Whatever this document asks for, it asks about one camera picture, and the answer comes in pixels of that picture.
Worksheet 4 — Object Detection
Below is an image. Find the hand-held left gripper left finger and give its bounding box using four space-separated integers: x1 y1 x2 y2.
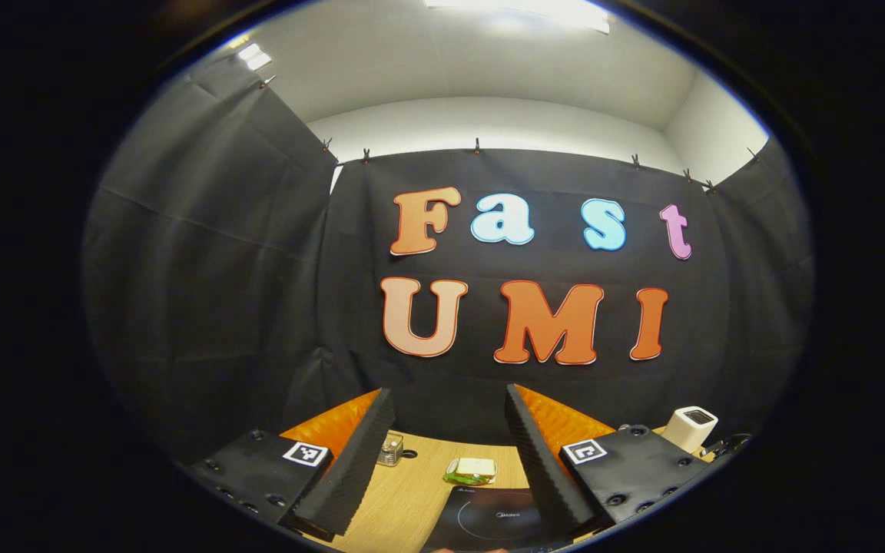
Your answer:
189 388 397 538

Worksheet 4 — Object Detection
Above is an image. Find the row of black cloth clips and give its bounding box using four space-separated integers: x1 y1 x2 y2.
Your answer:
262 73 758 193

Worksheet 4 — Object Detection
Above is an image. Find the sandwich with lettuce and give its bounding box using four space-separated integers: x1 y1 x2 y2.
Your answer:
442 457 499 486

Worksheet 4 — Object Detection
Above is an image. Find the black backdrop cloth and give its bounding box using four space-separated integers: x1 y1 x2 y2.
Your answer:
81 58 816 469

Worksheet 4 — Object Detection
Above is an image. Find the white toaster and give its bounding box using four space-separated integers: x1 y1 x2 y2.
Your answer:
661 406 718 454

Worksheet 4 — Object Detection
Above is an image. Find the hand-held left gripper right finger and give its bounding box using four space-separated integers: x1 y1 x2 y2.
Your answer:
504 382 720 538

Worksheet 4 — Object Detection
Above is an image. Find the wire mesh holder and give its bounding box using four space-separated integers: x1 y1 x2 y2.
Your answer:
377 432 405 467

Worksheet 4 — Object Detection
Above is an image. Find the small ceiling light panel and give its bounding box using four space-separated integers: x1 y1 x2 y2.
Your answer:
239 42 273 71

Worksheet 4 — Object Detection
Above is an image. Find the black induction cooktop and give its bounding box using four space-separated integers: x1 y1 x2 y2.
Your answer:
421 486 566 553

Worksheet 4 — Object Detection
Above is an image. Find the large ceiling light panel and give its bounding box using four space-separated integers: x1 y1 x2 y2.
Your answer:
423 0 611 33

